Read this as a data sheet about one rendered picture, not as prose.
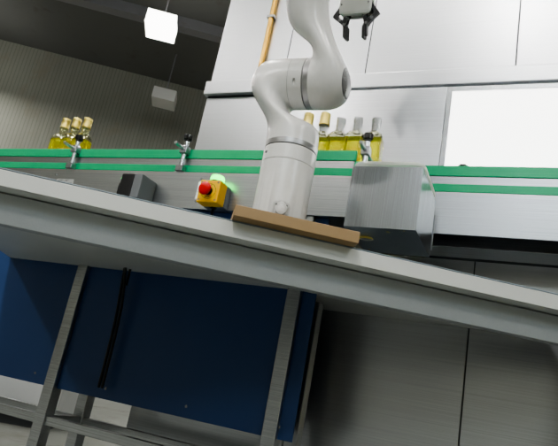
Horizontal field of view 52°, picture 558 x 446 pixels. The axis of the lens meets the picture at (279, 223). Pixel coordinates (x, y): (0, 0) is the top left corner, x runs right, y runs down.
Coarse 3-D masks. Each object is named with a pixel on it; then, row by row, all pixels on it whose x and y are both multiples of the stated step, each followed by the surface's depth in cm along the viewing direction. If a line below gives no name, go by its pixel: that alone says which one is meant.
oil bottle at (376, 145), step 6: (372, 132) 175; (378, 132) 175; (378, 138) 174; (372, 144) 174; (378, 144) 173; (372, 150) 173; (378, 150) 173; (360, 156) 174; (372, 156) 172; (378, 156) 172
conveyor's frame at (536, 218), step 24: (24, 168) 209; (168, 192) 180; (192, 192) 177; (240, 192) 170; (312, 192) 161; (336, 192) 158; (456, 192) 156; (312, 216) 159; (336, 216) 156; (456, 216) 153; (480, 216) 151; (504, 216) 149; (528, 216) 146; (552, 216) 144; (456, 240) 163; (480, 240) 160; (504, 240) 158; (528, 240) 156; (552, 240) 142
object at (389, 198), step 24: (360, 168) 138; (384, 168) 135; (408, 168) 133; (360, 192) 136; (384, 192) 133; (408, 192) 131; (360, 216) 134; (384, 216) 132; (408, 216) 129; (432, 216) 148; (360, 240) 144; (384, 240) 140; (408, 240) 136; (432, 240) 153
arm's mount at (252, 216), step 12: (240, 216) 109; (252, 216) 110; (264, 216) 110; (276, 216) 111; (288, 216) 111; (276, 228) 113; (288, 228) 111; (300, 228) 111; (312, 228) 111; (324, 228) 112; (336, 228) 112; (324, 240) 114; (336, 240) 113; (348, 240) 112
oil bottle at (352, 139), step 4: (348, 132) 178; (352, 132) 177; (356, 132) 177; (360, 132) 177; (348, 136) 177; (352, 136) 177; (356, 136) 176; (360, 136) 176; (348, 140) 177; (352, 140) 176; (356, 140) 176; (360, 140) 175; (344, 144) 177; (348, 144) 176; (352, 144) 176; (356, 144) 175; (344, 148) 176; (348, 148) 176; (352, 148) 175; (356, 148) 175; (360, 148) 175; (356, 160) 173
